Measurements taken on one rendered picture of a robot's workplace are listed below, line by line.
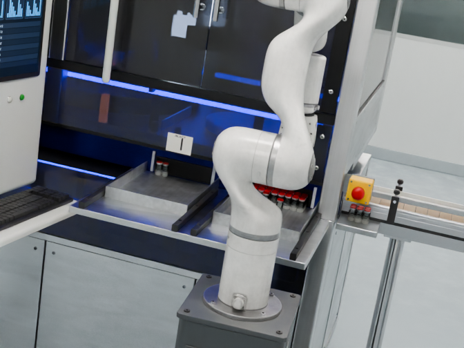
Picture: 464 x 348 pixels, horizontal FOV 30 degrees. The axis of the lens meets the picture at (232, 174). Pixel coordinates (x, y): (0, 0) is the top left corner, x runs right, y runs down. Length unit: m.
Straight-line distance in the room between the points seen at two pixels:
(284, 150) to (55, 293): 1.42
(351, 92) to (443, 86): 4.64
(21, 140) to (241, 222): 1.05
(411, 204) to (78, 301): 1.19
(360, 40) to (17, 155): 1.12
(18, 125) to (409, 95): 4.91
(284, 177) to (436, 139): 5.45
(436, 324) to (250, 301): 2.46
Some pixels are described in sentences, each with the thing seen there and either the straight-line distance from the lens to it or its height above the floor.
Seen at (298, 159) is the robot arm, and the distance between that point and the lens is 1.91.
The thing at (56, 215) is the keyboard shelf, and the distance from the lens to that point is 2.66.
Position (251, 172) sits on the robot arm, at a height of 1.20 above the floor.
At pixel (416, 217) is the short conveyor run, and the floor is 0.92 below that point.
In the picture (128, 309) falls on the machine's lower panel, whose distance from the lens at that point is 3.03.
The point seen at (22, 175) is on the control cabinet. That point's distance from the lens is 2.86.
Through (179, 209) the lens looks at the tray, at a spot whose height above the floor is 0.90.
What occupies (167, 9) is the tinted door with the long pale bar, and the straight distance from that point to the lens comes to 2.75.
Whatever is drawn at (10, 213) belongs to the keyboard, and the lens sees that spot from 2.58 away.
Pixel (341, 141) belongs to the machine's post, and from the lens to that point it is 2.66.
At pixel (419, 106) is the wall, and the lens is 7.28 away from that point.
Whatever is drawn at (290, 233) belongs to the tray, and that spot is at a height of 0.91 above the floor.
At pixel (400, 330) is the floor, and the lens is 4.24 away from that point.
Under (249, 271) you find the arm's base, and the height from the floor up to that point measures 0.97.
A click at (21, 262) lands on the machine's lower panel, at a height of 0.48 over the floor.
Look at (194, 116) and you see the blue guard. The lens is 2.75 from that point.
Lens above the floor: 1.73
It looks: 16 degrees down
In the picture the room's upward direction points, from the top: 9 degrees clockwise
